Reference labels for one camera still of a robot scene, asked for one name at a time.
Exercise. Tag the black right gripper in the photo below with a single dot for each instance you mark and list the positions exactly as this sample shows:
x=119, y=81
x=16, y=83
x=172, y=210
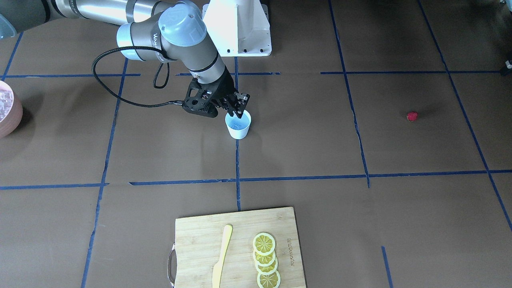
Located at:
x=222, y=88

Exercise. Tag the red strawberry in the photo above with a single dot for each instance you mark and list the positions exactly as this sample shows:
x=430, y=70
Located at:
x=412, y=116

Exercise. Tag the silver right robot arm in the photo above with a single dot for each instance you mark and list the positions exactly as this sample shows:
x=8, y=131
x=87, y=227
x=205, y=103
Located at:
x=147, y=30

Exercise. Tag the light blue paper cup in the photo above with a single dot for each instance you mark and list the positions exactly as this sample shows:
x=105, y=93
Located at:
x=245, y=120

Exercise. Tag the pink bowl of ice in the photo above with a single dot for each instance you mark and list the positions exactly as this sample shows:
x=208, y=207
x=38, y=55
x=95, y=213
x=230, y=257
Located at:
x=11, y=110

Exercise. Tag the bamboo cutting board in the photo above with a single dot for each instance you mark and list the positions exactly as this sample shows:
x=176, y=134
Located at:
x=200, y=242

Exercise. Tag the yellow plastic knife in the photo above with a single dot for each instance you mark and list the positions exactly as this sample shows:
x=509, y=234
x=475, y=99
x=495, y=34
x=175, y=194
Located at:
x=218, y=267

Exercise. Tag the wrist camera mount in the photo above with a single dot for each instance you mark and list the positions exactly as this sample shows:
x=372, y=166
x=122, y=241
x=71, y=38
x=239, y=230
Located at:
x=198, y=99

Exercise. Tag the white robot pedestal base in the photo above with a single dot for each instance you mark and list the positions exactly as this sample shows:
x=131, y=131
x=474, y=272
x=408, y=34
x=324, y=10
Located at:
x=239, y=28

